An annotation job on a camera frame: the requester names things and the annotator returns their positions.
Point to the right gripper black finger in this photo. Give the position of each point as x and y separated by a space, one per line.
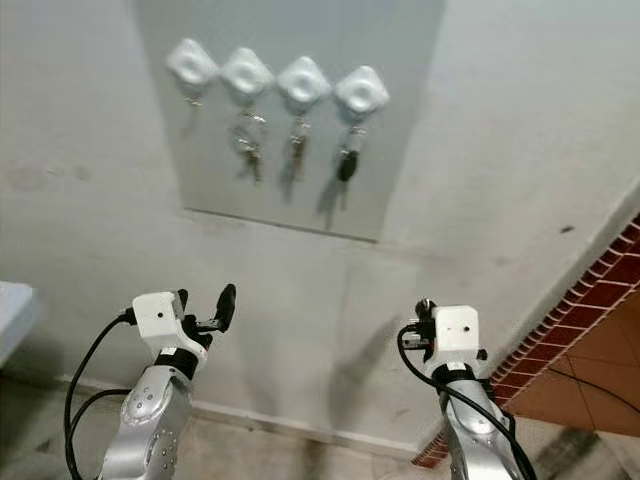
426 307

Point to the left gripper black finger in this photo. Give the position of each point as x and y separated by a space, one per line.
227 305
181 295

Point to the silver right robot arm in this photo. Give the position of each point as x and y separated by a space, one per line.
480 430

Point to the black key fob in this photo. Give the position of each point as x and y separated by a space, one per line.
348 166

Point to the large white table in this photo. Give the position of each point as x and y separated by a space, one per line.
15 315

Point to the single silver key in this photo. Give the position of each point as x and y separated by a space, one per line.
298 140

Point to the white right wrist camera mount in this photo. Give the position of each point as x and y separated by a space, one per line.
453 335

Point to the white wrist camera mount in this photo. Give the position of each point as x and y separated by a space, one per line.
157 318
453 335

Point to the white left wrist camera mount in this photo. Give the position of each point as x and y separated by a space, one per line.
157 318

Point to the grey wall panel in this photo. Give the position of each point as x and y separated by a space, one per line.
400 170

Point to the white square wall hook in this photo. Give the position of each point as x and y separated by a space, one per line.
361 90
303 80
191 63
246 71

